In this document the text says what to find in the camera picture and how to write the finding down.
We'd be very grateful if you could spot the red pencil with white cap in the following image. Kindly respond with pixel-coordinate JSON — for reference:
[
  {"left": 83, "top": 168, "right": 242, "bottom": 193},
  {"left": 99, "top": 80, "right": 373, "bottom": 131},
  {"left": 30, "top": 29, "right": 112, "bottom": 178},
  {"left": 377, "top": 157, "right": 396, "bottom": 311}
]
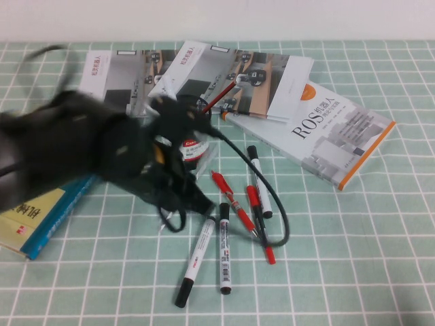
[{"left": 202, "top": 73, "right": 245, "bottom": 113}]

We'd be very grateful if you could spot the green checked tablecloth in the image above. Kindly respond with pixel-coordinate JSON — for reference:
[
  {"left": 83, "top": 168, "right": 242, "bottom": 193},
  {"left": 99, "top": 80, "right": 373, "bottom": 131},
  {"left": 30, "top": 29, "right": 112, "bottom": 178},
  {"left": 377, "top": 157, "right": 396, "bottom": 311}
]
[{"left": 0, "top": 40, "right": 435, "bottom": 326}]

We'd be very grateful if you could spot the white booklet with office photo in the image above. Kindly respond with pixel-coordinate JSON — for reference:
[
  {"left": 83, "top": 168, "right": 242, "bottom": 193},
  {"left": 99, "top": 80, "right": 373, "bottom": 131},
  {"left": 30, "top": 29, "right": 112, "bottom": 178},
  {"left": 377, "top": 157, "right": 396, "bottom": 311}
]
[{"left": 147, "top": 41, "right": 315, "bottom": 122}]

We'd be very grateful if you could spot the black mesh pen holder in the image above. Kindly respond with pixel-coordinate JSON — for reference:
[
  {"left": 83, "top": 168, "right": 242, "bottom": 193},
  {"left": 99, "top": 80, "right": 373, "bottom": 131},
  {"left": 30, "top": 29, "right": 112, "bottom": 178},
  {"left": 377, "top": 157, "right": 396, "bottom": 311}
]
[{"left": 176, "top": 94, "right": 218, "bottom": 175}]

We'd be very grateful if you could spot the yellow and teal book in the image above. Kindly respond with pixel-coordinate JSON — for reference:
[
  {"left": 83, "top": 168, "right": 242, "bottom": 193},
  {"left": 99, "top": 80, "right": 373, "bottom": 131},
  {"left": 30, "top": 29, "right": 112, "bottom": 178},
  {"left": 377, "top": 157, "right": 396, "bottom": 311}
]
[{"left": 0, "top": 175, "right": 99, "bottom": 261}]

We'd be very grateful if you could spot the red and black double-ended pen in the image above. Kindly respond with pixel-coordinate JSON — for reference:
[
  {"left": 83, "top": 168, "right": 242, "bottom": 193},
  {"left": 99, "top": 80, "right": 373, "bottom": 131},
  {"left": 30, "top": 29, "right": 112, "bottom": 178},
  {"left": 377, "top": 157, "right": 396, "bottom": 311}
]
[{"left": 245, "top": 185, "right": 277, "bottom": 265}]

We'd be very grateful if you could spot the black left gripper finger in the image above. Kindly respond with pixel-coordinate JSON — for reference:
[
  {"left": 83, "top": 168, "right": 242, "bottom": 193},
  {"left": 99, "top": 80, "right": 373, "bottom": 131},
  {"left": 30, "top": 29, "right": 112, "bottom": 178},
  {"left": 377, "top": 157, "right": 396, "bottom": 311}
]
[
  {"left": 169, "top": 175, "right": 217, "bottom": 215},
  {"left": 114, "top": 178, "right": 186, "bottom": 213}
]

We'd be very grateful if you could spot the thick black cable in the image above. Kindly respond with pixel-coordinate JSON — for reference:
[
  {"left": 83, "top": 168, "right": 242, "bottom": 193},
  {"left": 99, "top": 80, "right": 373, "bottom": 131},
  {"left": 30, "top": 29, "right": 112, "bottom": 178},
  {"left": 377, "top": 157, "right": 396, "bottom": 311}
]
[{"left": 203, "top": 124, "right": 290, "bottom": 247}]

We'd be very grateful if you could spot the white and grey booklet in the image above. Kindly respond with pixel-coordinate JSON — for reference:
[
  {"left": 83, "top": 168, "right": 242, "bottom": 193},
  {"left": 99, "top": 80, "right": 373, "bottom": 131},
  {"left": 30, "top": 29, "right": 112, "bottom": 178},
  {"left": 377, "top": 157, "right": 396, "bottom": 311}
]
[{"left": 78, "top": 50, "right": 181, "bottom": 118}]

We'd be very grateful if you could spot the white barcode marker black cap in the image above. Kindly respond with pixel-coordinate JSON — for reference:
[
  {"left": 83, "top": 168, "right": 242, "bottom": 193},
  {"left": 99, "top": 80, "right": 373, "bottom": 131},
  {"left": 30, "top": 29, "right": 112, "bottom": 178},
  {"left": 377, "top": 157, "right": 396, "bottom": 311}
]
[{"left": 219, "top": 202, "right": 234, "bottom": 295}]

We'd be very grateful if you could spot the thin black cable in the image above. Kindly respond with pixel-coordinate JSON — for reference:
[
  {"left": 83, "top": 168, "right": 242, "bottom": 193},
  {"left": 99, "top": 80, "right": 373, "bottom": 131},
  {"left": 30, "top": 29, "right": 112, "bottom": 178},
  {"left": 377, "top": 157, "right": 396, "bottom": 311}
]
[{"left": 156, "top": 202, "right": 187, "bottom": 234}]

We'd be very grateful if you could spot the white marker with black cap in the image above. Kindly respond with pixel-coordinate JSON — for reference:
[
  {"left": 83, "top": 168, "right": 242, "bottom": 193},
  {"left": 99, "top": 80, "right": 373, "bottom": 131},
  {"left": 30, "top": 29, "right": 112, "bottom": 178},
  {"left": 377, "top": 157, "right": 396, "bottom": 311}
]
[
  {"left": 246, "top": 145, "right": 274, "bottom": 219},
  {"left": 175, "top": 217, "right": 216, "bottom": 309}
]

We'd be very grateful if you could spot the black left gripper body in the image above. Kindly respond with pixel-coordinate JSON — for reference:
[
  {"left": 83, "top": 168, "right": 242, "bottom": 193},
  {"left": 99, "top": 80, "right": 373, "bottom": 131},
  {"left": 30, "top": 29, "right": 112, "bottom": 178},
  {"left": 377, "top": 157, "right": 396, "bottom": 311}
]
[{"left": 135, "top": 125, "right": 184, "bottom": 194}]

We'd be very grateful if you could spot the red gel pen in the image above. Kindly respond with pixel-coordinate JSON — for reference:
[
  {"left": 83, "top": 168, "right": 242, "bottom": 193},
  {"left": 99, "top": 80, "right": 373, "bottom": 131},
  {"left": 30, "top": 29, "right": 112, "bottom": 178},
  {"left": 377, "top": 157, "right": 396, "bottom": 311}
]
[{"left": 209, "top": 170, "right": 260, "bottom": 240}]

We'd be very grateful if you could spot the white ROS book orange edge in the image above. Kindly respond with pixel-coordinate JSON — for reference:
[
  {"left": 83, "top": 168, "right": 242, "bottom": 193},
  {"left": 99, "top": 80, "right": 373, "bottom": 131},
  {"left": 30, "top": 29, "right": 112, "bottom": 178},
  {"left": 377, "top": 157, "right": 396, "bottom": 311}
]
[{"left": 220, "top": 81, "right": 397, "bottom": 191}]

